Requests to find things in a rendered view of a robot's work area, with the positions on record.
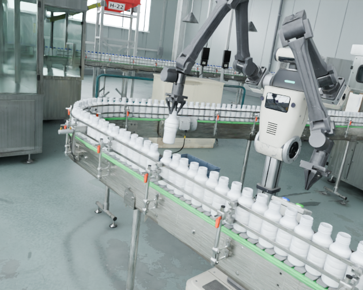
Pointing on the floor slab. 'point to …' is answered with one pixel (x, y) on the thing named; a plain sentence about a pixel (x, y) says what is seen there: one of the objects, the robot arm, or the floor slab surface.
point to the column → (179, 29)
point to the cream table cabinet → (208, 87)
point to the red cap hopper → (117, 7)
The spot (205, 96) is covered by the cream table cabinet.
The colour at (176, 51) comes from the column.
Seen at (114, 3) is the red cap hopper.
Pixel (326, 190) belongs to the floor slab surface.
